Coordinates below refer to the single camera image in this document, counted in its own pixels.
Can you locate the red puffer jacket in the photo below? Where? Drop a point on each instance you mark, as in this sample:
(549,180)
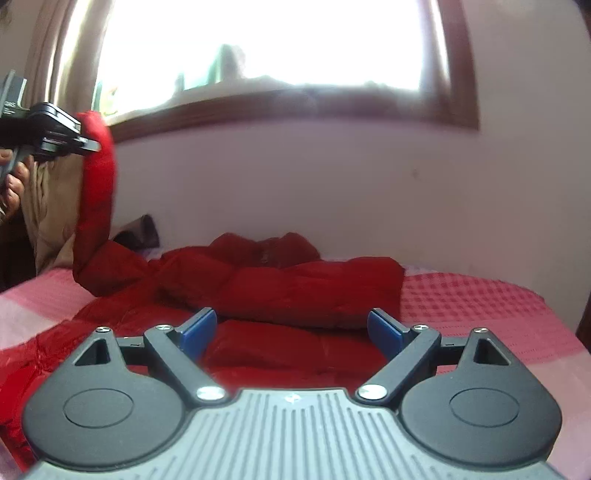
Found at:
(287,318)

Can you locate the beige floral curtain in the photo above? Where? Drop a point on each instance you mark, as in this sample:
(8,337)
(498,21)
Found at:
(62,68)

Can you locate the person left hand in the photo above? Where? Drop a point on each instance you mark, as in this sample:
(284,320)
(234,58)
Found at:
(14,187)

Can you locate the brown cloth on bed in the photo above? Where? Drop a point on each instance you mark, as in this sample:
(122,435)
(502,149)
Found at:
(138,235)

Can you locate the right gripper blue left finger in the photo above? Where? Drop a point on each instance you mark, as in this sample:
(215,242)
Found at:
(195,334)

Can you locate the brown framed window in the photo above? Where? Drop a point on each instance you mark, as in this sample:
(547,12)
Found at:
(171,65)

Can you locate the pink checked bed sheet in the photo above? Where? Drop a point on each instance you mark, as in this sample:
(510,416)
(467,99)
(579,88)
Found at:
(452,303)

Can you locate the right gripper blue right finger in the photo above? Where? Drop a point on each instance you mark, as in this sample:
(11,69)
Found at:
(389,335)

